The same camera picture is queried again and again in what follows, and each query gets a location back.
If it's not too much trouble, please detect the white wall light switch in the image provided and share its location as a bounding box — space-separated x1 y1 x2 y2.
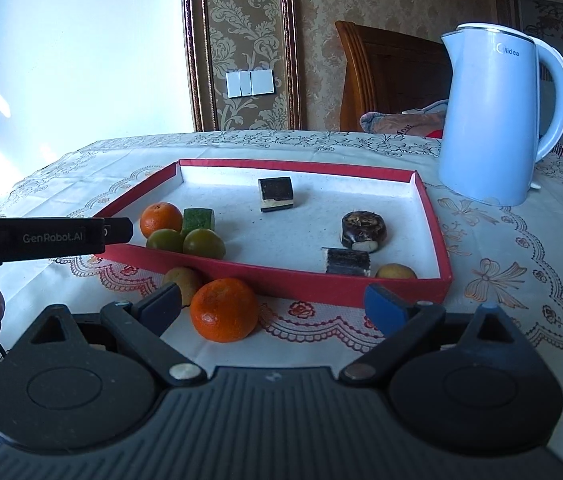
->
226 69 275 98

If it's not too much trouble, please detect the small yellow-green fruit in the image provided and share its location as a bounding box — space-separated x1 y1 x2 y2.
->
375 263 418 281
162 266 206 307

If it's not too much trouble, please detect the folded orange blanket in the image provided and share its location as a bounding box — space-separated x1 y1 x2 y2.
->
360 100 449 138

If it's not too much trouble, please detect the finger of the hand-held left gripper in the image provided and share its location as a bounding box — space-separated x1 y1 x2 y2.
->
103 216 134 245

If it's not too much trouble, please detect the dark sugarcane piece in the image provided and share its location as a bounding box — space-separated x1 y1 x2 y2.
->
258 176 295 212
322 246 372 277

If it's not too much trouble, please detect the red cardboard tray box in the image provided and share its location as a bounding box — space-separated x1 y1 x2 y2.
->
94 158 453 306

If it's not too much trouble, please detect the wardrobe with sliding doors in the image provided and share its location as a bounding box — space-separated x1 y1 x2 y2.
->
506 0 563 151

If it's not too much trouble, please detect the green tomato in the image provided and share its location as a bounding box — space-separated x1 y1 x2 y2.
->
182 228 226 260
146 228 186 254

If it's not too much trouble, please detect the orange mandarin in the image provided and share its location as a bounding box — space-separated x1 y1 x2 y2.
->
190 278 260 343
140 202 184 239

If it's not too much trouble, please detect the round dark sugarcane slice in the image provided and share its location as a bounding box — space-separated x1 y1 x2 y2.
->
340 211 388 252

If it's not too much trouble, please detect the light blue electric kettle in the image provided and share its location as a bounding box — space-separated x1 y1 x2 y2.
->
437 22 563 207

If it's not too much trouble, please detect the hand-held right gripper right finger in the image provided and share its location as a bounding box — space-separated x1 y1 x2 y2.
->
339 282 545 388

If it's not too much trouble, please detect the gilded wall panel frame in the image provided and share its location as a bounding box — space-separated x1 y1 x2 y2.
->
182 0 307 133

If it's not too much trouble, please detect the green cucumber piece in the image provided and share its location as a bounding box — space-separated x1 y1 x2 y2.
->
182 208 216 233

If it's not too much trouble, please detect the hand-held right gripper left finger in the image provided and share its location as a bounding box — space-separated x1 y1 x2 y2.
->
22 282 207 386

